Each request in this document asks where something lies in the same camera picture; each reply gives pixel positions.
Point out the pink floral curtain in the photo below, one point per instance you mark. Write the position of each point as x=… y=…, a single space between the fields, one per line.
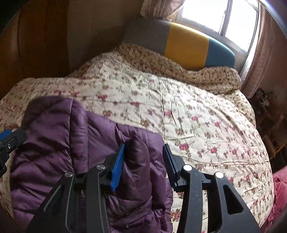
x=261 y=55
x=161 y=9

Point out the pink floral right curtain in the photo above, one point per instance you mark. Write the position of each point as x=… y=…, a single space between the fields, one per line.
x=261 y=55

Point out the pink floral left curtain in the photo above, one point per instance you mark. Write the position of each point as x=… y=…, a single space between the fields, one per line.
x=161 y=9

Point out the pink red velvet blanket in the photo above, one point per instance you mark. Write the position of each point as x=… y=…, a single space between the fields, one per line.
x=280 y=199

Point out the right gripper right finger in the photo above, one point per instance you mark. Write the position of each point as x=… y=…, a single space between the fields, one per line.
x=227 y=212

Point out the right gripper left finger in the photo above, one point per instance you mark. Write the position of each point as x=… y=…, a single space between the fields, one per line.
x=77 y=202

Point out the cluttered wooden side table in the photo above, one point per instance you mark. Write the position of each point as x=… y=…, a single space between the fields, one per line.
x=270 y=119

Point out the bright window with frame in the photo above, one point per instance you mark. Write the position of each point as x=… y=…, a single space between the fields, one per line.
x=235 y=21

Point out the grey yellow blue headboard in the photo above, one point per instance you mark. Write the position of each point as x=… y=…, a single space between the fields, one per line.
x=190 y=48

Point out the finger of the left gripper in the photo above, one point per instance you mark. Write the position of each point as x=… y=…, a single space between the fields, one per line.
x=10 y=140

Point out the floral pillow at headboard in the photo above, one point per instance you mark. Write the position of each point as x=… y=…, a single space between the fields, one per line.
x=219 y=80

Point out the purple quilted down jacket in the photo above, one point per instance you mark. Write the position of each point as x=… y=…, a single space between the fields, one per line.
x=62 y=136

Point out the dark wooden wardrobe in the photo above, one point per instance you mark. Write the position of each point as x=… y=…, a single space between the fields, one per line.
x=34 y=43

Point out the floral cream bed quilt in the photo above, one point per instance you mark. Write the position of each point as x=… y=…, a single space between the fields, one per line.
x=202 y=115

